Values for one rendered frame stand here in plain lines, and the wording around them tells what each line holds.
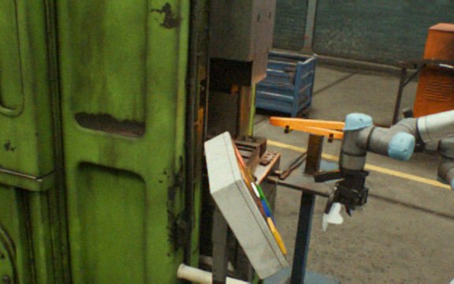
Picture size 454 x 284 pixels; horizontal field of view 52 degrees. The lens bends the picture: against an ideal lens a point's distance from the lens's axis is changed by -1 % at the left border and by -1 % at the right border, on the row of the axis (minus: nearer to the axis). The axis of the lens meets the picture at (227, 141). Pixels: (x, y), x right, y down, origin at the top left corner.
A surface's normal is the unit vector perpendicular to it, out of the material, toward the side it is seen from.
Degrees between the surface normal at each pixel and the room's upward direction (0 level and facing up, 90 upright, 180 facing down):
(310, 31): 90
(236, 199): 90
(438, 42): 90
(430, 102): 90
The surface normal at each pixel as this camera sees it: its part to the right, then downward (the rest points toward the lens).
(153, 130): -0.34, 0.29
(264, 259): 0.09, 0.34
